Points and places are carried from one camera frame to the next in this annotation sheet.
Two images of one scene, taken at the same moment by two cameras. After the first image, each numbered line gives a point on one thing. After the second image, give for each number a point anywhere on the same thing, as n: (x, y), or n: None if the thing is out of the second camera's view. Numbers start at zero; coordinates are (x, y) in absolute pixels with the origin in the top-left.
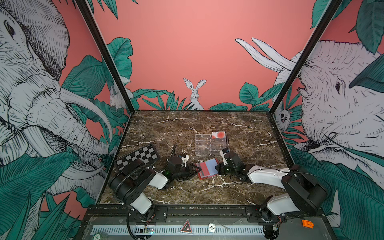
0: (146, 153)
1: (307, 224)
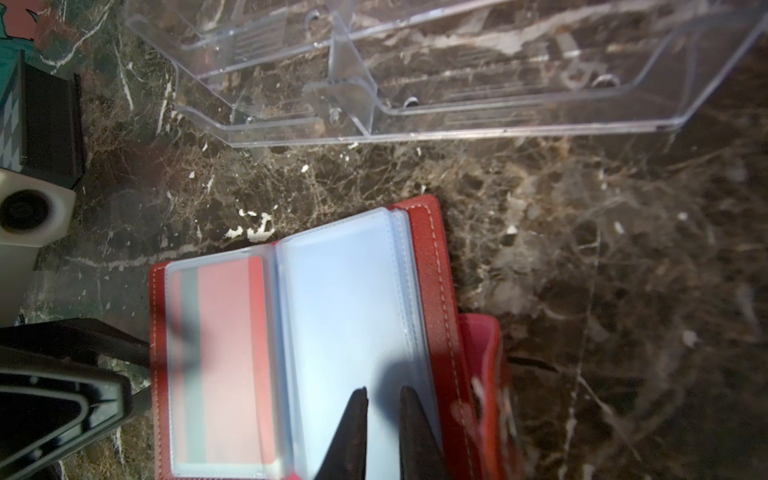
0: (41, 126)
1: None
